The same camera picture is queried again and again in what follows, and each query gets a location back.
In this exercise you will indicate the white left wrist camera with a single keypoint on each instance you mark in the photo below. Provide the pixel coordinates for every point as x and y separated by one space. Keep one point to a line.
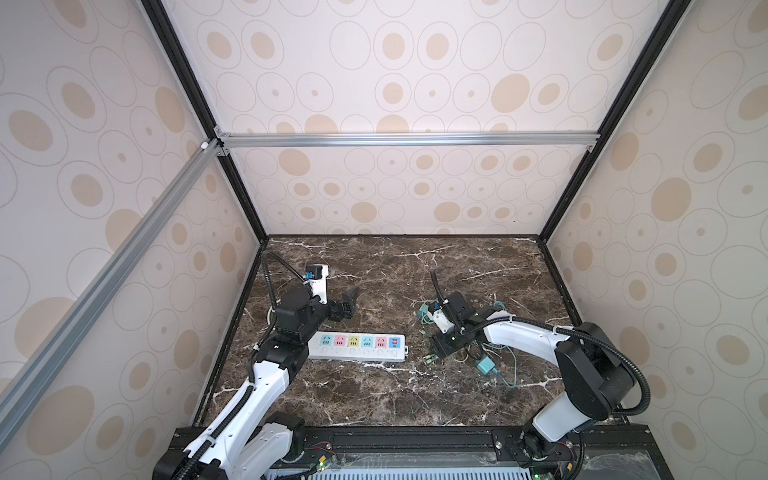
316 281

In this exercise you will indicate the teal plug adapter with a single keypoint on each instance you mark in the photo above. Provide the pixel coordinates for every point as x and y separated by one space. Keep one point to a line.
424 314
486 365

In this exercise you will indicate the aluminium crossbar left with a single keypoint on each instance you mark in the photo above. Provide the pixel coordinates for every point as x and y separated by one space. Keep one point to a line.
43 367

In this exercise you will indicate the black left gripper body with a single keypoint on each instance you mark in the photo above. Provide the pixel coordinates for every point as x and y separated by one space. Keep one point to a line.
319 313

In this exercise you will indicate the aluminium crossbar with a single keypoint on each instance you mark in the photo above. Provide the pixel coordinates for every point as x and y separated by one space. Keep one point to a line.
419 139
43 367

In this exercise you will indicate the teal plug adapter far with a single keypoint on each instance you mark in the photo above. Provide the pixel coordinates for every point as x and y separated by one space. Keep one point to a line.
424 314

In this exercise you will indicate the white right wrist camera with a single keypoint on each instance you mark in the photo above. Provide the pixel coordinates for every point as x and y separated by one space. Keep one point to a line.
440 319

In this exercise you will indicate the white power strip coloured sockets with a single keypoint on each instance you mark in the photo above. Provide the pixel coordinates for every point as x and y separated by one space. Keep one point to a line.
358 347

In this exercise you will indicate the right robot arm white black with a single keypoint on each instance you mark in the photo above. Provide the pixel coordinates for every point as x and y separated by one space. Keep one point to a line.
599 381

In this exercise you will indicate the aluminium crossbar back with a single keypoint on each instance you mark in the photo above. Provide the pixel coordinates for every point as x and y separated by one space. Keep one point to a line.
419 139

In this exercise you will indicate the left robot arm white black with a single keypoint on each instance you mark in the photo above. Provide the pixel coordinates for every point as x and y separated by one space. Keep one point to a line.
242 442

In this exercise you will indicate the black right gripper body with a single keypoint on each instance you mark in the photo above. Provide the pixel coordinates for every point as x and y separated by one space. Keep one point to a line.
447 339

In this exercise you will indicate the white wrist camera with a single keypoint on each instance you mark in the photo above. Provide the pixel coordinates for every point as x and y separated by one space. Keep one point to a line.
440 319
316 281

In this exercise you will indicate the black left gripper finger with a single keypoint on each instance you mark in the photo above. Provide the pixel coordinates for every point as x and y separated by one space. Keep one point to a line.
350 297
347 310

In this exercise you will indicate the teal plug adapter near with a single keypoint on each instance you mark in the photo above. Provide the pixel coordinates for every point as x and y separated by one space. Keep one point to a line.
486 365

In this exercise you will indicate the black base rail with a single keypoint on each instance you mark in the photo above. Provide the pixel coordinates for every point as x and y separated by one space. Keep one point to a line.
600 452

